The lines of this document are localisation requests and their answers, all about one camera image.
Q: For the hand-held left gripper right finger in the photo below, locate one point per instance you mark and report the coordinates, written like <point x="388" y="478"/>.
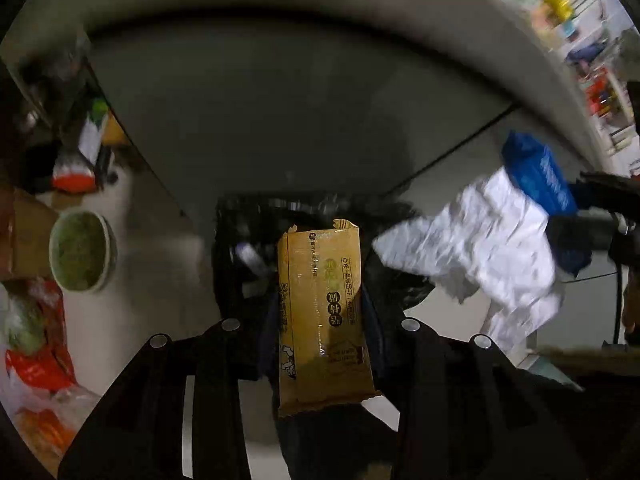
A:
<point x="430" y="360"/>

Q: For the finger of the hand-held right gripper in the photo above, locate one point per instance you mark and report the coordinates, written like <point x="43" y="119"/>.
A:
<point x="607" y="187"/>
<point x="582" y="235"/>

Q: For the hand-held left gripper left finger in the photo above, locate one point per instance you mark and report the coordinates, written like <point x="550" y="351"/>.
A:
<point x="225" y="360"/>

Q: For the blue snack packet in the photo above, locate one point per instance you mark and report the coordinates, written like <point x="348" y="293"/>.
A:
<point x="537" y="170"/>

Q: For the white paper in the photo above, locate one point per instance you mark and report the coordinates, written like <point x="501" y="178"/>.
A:
<point x="480" y="250"/>

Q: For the tan biscuit packet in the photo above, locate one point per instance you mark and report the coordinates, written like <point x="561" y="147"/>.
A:
<point x="322" y="310"/>

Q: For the black trash bag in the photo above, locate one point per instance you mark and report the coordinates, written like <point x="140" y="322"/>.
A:
<point x="240" y="240"/>

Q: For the person's right forearm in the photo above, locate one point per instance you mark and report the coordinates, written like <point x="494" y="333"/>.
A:
<point x="631" y="310"/>

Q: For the green bowl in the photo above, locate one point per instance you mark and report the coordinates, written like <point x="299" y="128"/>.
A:
<point x="80" y="252"/>

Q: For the red plastic bag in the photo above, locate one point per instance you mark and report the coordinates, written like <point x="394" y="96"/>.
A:
<point x="40" y="370"/>

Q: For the yellow bottle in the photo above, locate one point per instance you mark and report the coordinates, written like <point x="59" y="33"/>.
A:
<point x="557" y="4"/>

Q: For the cardboard box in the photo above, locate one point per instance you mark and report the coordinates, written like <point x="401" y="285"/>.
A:
<point x="27" y="235"/>

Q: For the red and white packet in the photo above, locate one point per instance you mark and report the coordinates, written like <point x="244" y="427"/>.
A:
<point x="82" y="160"/>

